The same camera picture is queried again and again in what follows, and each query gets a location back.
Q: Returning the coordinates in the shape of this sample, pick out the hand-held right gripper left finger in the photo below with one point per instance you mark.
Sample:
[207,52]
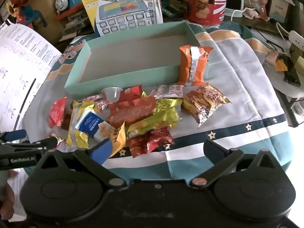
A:
[102,151]

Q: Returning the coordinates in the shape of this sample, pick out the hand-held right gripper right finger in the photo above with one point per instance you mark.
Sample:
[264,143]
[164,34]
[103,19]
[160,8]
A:
[212,150]

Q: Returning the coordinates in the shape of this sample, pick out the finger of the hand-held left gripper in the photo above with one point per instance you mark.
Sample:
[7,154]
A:
[40,144]
[15,135]

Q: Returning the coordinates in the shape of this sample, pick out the orange yellow snack packet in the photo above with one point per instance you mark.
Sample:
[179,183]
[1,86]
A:
[117,137]

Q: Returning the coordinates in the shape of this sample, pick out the yellow foil snack packet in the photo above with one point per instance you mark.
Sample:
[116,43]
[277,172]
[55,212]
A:
[76,137]

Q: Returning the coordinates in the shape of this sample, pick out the brown gold snack packet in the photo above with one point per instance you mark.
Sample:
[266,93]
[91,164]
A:
[66,122]

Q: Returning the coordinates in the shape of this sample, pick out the small red snack packet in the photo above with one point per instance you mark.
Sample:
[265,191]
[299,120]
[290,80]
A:
[57,111]

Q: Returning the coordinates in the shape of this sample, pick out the pink speckled snack packet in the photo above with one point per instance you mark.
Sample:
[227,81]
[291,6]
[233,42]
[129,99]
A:
[97,101]

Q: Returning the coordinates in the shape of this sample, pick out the large yellow snack packet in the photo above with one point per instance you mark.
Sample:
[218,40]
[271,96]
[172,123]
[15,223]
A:
[163,118]

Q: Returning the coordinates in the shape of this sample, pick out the green cardboard box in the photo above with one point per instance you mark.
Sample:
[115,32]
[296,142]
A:
[142,49]

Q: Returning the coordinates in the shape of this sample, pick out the person's left hand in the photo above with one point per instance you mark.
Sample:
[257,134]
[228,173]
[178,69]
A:
[6,201]

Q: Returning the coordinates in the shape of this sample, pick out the dark red foil packet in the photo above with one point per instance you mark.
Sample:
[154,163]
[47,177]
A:
[147,143]

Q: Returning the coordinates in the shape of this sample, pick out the fries print snack bag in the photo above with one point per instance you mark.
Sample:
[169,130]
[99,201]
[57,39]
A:
[206,102]

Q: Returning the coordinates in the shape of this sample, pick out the red sausage stick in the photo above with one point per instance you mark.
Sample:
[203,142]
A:
[133,111]

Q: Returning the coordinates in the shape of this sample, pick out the clear jelly cup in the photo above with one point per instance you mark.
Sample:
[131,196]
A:
[111,93]

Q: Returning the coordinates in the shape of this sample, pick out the pink patterned snack packet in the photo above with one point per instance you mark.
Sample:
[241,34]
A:
[166,91]

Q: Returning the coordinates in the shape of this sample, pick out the white instruction sheet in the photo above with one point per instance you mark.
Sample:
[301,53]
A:
[21,59]

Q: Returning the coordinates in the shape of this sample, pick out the orange snack bag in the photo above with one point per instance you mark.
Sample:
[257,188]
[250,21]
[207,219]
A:
[187,64]

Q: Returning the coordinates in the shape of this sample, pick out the white round side table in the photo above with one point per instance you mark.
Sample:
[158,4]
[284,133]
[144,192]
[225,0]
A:
[280,86]

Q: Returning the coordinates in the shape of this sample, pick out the black phone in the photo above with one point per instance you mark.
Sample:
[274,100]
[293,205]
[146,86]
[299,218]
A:
[293,77]

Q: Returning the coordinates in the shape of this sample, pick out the small orange packet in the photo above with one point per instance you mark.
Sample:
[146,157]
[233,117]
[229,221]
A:
[281,65]

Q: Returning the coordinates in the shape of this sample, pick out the red blue toy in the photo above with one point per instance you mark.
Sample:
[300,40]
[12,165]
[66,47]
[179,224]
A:
[26,13]

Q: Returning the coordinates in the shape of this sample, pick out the brown cardboard box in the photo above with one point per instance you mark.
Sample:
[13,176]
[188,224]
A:
[45,2]

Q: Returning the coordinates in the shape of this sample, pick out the white power strip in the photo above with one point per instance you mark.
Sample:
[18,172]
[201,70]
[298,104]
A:
[296,39]

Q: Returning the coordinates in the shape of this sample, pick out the yellow white toy box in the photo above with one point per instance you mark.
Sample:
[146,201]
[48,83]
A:
[123,11]

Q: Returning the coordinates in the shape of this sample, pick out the red cookie tin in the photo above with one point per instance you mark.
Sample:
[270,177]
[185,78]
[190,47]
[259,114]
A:
[199,2]

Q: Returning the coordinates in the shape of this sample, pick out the small white appliance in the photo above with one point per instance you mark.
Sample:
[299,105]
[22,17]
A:
[234,2]

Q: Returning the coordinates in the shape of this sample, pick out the white carton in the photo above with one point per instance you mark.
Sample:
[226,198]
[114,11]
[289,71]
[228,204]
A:
[280,7]

